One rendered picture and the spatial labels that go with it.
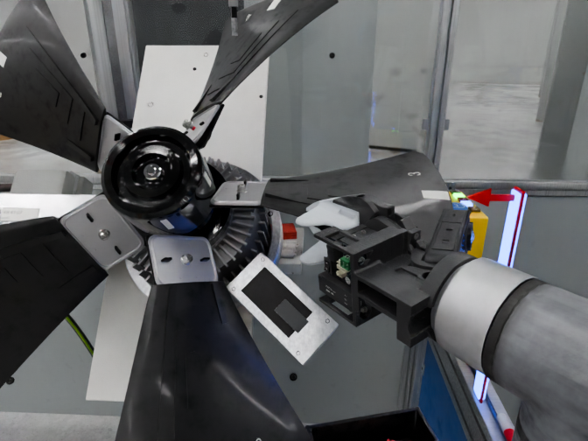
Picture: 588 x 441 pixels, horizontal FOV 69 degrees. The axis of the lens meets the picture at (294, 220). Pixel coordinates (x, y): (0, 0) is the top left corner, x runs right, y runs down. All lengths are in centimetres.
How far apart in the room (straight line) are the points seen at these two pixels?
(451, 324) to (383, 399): 141
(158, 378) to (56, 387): 146
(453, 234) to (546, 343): 15
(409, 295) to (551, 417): 11
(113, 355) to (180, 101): 49
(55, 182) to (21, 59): 20
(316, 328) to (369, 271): 26
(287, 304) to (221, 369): 14
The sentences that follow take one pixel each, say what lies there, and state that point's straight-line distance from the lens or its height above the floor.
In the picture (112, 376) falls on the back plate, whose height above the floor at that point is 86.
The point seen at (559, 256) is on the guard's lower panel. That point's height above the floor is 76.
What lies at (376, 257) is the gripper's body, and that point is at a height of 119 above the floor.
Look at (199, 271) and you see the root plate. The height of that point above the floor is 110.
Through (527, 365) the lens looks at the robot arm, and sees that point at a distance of 30.
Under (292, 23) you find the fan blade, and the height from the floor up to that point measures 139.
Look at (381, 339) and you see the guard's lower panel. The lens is 155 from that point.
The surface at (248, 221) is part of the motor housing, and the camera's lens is 65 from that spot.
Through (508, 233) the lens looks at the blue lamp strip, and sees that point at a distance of 62.
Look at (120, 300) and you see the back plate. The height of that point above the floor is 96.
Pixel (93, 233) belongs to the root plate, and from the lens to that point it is 59.
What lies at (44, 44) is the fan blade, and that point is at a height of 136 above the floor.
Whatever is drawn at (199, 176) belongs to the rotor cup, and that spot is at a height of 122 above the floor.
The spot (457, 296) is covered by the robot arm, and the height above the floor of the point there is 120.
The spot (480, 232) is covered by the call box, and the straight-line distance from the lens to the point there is 86.
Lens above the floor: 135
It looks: 21 degrees down
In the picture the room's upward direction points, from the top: straight up
